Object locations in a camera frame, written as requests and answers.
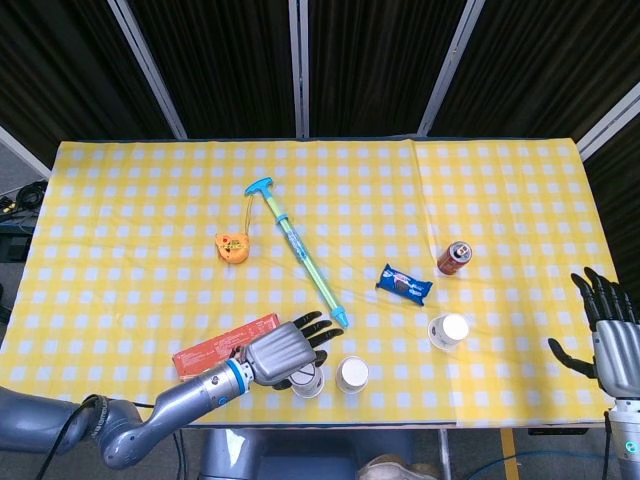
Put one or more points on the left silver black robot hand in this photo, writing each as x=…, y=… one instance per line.
x=280, y=355

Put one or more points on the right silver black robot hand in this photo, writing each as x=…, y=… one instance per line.
x=617, y=350

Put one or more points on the paper cup blue flower print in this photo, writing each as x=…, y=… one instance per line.
x=447, y=331

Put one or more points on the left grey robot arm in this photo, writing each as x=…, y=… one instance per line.
x=195, y=395

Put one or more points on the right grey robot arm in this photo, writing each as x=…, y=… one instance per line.
x=627, y=435

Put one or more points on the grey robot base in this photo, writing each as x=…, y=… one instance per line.
x=290, y=455

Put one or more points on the orange cardboard snack box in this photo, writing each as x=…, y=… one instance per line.
x=210, y=352

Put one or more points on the paper cup green flower print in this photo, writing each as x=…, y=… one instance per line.
x=352, y=375

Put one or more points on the green blue water squirter toy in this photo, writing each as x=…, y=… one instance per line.
x=300, y=250

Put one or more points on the orange tape measure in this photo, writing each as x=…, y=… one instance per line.
x=232, y=248

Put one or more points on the blue cookie packet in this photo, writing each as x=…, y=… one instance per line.
x=404, y=286

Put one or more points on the yellow white checked tablecloth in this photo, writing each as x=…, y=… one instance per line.
x=150, y=280

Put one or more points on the beige shoes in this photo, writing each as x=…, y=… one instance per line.
x=395, y=470

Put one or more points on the red drink can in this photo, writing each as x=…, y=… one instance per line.
x=454, y=260

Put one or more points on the metal table leg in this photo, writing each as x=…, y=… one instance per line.
x=445, y=452

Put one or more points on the black partition panel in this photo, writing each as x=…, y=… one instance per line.
x=540, y=65
x=55, y=65
x=230, y=65
x=370, y=65

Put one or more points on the white partition post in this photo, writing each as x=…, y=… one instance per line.
x=452, y=70
x=607, y=120
x=147, y=70
x=22, y=150
x=300, y=70

